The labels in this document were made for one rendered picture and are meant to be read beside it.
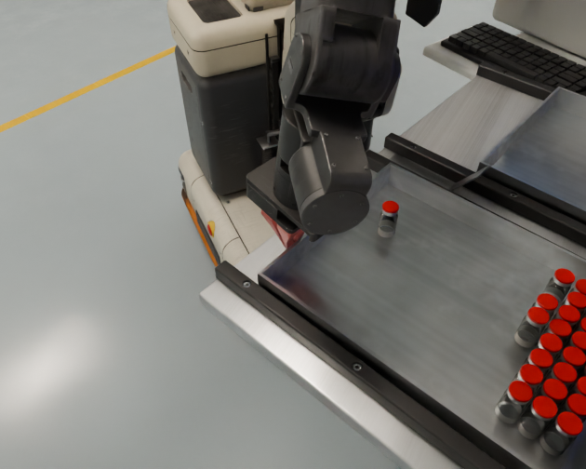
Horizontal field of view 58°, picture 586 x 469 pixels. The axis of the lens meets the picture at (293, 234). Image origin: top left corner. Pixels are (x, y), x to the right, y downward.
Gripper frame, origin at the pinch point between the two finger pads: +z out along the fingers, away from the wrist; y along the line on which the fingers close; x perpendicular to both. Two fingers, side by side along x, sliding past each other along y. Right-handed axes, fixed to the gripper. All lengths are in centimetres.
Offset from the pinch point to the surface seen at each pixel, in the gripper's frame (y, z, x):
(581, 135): 14, 1, 50
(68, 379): -52, 101, -23
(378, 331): 14.3, 1.0, -0.6
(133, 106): -155, 118, 67
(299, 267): 2.2, 2.9, -0.2
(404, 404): 21.3, -2.0, -6.2
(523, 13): -16, 10, 91
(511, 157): 9.2, 2.0, 36.9
